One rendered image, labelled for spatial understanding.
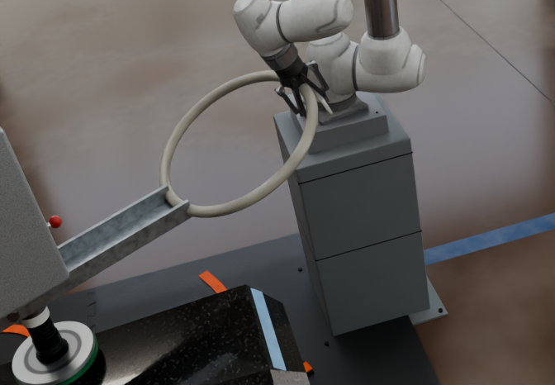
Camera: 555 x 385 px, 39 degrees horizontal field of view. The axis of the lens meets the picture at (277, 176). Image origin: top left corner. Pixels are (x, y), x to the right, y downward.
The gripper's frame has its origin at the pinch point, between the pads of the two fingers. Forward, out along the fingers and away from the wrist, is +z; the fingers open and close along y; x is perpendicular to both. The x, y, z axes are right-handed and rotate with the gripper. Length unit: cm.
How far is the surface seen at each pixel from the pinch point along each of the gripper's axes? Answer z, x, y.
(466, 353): 119, 17, 6
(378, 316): 110, -13, 23
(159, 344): 7, 27, 71
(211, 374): 9, 44, 62
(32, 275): -34, 26, 77
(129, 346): 5, 23, 78
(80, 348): -4, 22, 86
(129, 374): 3, 33, 80
